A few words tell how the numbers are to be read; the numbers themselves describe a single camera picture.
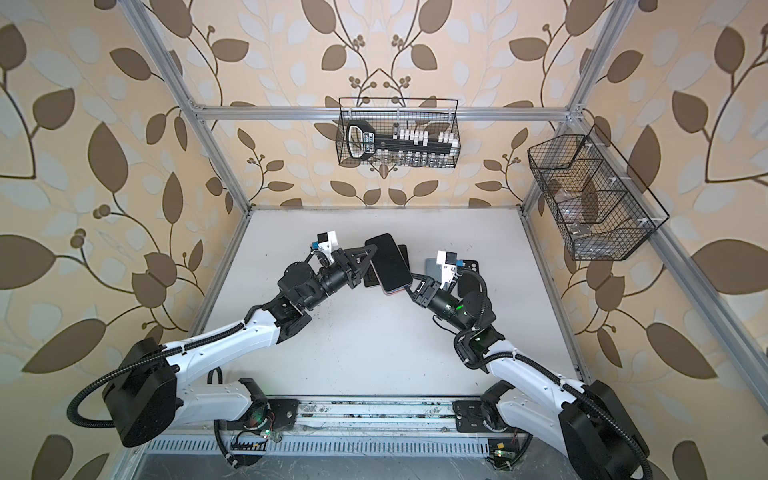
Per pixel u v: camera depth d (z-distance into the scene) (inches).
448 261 26.7
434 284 25.0
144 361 16.8
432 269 41.3
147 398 15.9
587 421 15.9
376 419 29.7
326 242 27.3
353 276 25.6
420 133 32.4
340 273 25.5
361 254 27.7
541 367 19.4
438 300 25.4
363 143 33.2
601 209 28.9
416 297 25.3
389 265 26.9
